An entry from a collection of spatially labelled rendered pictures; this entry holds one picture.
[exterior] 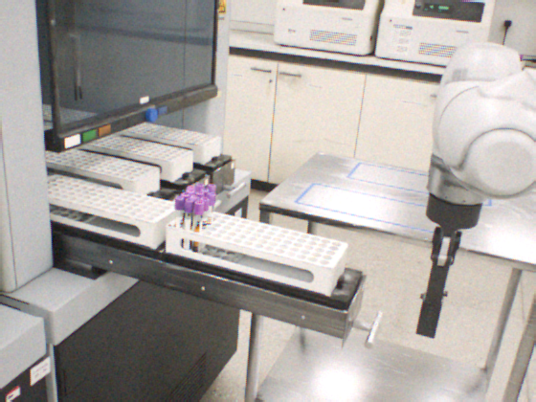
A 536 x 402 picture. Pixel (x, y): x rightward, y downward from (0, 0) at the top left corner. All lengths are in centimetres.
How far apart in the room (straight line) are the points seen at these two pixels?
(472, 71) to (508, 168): 21
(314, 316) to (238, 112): 265
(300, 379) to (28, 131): 96
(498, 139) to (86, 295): 75
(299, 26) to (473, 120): 271
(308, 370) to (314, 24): 212
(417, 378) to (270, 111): 210
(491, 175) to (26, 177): 72
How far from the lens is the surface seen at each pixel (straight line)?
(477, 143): 59
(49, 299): 103
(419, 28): 313
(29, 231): 104
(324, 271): 88
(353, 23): 318
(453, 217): 82
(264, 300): 92
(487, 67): 76
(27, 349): 98
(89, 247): 106
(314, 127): 331
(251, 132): 345
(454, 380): 171
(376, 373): 165
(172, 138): 148
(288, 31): 330
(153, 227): 99
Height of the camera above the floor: 127
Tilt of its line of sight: 22 degrees down
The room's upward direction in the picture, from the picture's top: 5 degrees clockwise
